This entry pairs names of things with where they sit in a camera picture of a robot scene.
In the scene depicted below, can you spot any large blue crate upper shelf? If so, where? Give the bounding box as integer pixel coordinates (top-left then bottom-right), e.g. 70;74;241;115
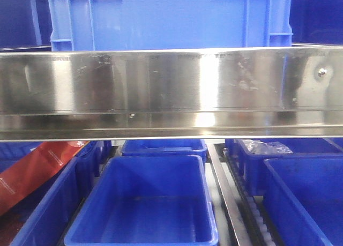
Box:
48;0;292;51

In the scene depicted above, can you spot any blue bin centre rear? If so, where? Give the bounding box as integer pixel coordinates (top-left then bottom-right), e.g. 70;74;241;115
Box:
121;139;207;163

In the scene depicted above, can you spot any blue bin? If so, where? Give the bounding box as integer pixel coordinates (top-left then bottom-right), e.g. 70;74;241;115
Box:
121;139;207;163
263;159;342;245
64;155;219;245
1;141;110;245
225;138;342;196

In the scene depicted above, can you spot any blue bin centre front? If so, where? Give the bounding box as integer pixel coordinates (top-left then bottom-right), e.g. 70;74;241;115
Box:
64;155;219;245

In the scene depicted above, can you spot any clear plastic bag in bin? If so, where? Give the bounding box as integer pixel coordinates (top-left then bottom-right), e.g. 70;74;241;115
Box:
243;139;293;154

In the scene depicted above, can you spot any blue bin right rear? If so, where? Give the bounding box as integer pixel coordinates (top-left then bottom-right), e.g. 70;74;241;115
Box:
225;138;342;196

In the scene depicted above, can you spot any white roller track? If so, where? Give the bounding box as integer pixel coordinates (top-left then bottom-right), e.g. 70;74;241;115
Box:
222;147;277;245

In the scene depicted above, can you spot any blue bin right front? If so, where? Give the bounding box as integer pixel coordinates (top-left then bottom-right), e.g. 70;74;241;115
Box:
263;159;342;245

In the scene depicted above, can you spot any blue bin left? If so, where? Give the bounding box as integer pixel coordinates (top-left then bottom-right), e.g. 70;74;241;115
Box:
1;141;110;245

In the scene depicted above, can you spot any red package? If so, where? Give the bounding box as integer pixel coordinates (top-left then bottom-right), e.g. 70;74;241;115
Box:
1;140;89;215

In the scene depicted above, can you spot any stainless steel shelf rail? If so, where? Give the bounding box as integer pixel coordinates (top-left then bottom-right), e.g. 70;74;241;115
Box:
1;45;342;141

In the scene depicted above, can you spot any steel divider rail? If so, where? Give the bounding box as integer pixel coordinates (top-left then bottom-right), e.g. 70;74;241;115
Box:
207;144;252;245

